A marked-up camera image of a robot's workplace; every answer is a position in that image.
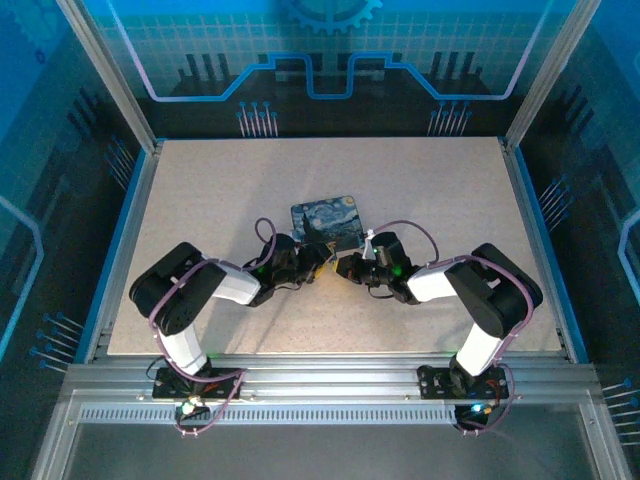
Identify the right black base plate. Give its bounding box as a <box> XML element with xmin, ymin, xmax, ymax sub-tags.
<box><xmin>416</xmin><ymin>363</ymin><xmax>510</xmax><ymax>401</ymax></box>

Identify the starry night print tin box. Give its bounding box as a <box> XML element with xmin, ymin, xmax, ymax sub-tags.
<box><xmin>290</xmin><ymin>195</ymin><xmax>365</xmax><ymax>252</ymax></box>

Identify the aluminium mounting rail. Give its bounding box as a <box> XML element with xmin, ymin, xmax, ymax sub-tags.
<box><xmin>63</xmin><ymin>351</ymin><xmax>601</xmax><ymax>402</ymax></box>

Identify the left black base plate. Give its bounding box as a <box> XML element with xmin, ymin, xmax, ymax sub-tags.
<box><xmin>151</xmin><ymin>367</ymin><xmax>245</xmax><ymax>401</ymax></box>

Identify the aluminium frame post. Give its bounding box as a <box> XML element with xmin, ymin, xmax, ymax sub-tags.
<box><xmin>503</xmin><ymin>0</ymin><xmax>602</xmax><ymax>151</ymax></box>
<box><xmin>53</xmin><ymin>0</ymin><xmax>162</xmax><ymax>152</ymax></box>

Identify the slotted grey cable duct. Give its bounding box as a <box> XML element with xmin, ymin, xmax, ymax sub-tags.
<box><xmin>78</xmin><ymin>405</ymin><xmax>484</xmax><ymax>427</ymax></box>

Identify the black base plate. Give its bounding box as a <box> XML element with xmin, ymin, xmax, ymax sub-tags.
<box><xmin>151</xmin><ymin>367</ymin><xmax>245</xmax><ymax>401</ymax></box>
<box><xmin>416</xmin><ymin>363</ymin><xmax>510</xmax><ymax>401</ymax></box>

